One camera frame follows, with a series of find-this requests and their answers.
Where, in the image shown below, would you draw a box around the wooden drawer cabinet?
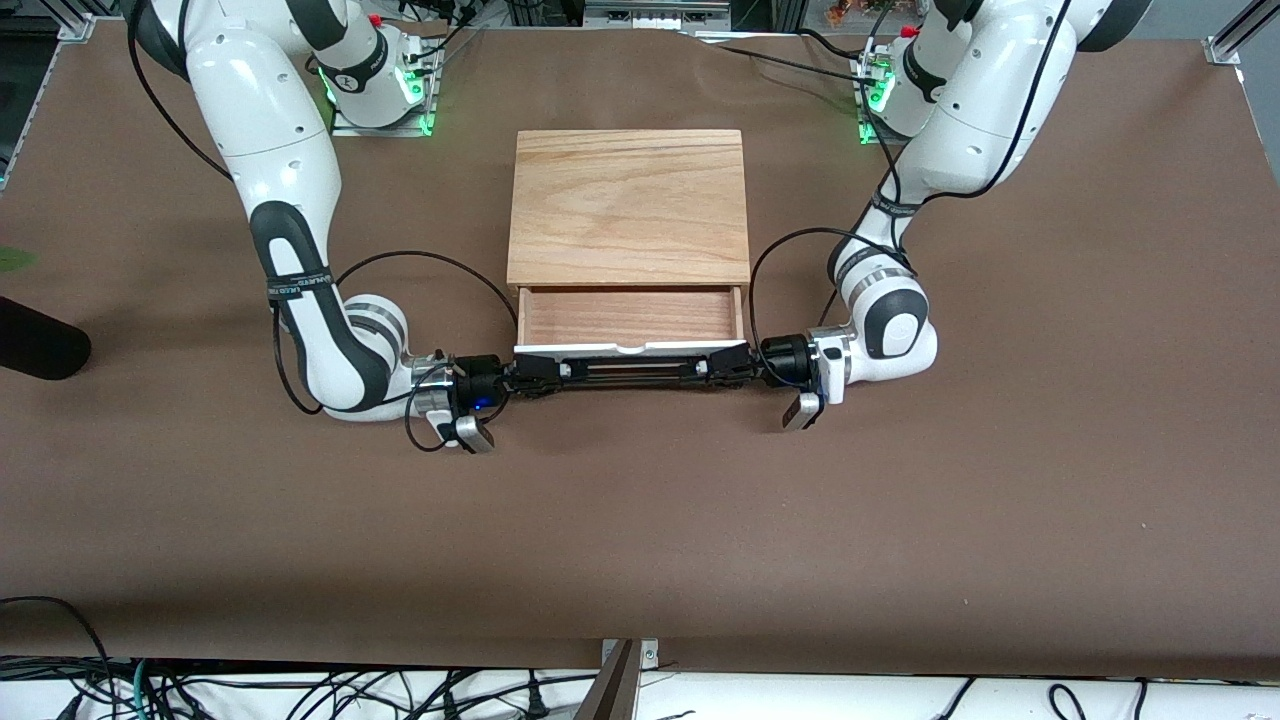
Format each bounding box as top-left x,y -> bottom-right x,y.
506,128 -> 752,346

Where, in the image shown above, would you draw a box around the black cylinder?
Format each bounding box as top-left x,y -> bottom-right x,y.
0,295 -> 93,382

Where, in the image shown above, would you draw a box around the brown table cover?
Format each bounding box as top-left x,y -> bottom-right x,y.
0,18 -> 1280,683

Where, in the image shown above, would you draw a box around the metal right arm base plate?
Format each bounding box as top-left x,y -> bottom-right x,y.
328,38 -> 441,138

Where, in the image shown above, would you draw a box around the grey metal bar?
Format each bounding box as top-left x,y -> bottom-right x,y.
574,640 -> 641,720

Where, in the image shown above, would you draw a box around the white drawer with black handle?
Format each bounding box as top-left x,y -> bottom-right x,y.
513,285 -> 751,391

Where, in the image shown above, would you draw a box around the small metal bracket plate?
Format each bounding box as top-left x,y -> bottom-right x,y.
600,636 -> 661,671

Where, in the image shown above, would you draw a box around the short black table cable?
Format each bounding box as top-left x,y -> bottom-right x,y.
795,27 -> 873,61

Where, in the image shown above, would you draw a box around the black looped cable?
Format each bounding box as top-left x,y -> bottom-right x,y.
0,596 -> 113,691

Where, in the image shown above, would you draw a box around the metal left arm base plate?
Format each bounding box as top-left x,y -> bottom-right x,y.
856,52 -> 906,147

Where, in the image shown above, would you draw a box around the grey electronics box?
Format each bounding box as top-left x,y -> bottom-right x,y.
583,0 -> 732,30

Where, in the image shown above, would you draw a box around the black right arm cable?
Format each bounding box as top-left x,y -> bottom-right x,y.
125,18 -> 520,454

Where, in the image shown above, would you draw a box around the black cable tangle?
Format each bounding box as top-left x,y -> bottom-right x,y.
0,655 -> 606,720

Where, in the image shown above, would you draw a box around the black base cables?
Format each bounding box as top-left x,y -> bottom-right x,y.
400,0 -> 488,73

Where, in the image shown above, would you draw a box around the long black table cable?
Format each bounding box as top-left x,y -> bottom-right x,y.
712,44 -> 871,83

